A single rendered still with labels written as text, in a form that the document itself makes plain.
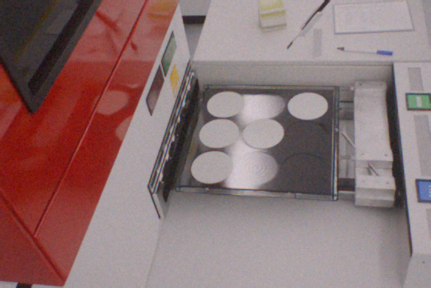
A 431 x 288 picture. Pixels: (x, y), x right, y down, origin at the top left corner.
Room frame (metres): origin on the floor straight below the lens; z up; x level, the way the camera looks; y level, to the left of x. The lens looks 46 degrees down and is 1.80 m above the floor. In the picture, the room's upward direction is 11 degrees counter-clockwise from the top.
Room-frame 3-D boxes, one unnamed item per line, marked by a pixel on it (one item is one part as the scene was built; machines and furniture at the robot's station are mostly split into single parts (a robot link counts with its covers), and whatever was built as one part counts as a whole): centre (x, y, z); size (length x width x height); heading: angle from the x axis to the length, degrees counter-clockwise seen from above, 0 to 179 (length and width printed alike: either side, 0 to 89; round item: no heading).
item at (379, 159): (0.72, -0.35, 0.89); 0.08 x 0.03 x 0.03; 72
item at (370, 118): (0.80, -0.37, 0.87); 0.36 x 0.08 x 0.03; 162
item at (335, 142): (0.81, -0.28, 0.90); 0.38 x 0.01 x 0.01; 162
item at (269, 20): (1.23, -0.22, 1.00); 0.07 x 0.07 x 0.07; 87
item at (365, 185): (0.65, -0.32, 0.89); 0.08 x 0.03 x 0.03; 72
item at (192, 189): (0.69, -0.06, 0.90); 0.37 x 0.01 x 0.01; 72
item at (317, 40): (1.06, -0.29, 1.03); 0.06 x 0.04 x 0.13; 72
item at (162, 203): (0.91, 0.09, 0.89); 0.44 x 0.02 x 0.10; 162
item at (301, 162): (0.86, -0.11, 0.90); 0.34 x 0.34 x 0.01; 72
